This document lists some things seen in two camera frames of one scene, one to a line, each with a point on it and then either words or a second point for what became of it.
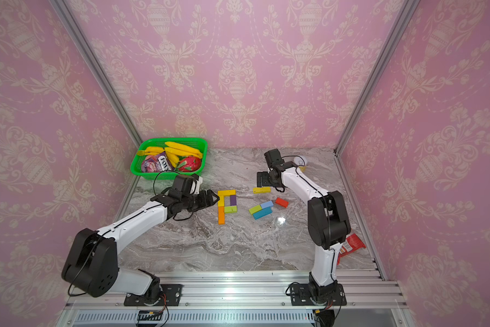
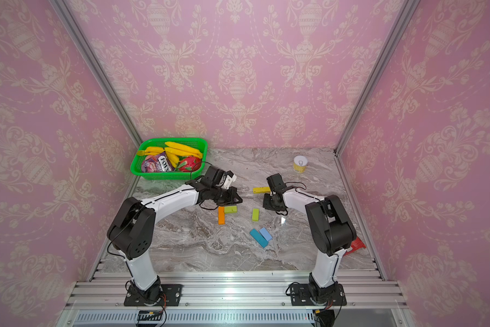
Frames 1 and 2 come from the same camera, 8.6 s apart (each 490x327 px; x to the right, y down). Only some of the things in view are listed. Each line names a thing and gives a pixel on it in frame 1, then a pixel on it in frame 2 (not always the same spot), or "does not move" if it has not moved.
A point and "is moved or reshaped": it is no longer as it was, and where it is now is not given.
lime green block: [255, 209] is moved or reshaped
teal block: [264, 212] -> [258, 238]
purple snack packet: [156, 163] does not move
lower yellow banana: [173, 158] does not move
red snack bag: [352, 244] does not move
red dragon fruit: [190, 163] does not move
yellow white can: [301, 161] does not move
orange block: [221, 215] does not move
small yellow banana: [151, 150] does not move
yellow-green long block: [263, 189] does not move
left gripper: [205, 202] -> [233, 193]
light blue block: [267, 204] is moved or reshaped
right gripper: [260, 183] -> [263, 202]
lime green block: [231, 209] does not move
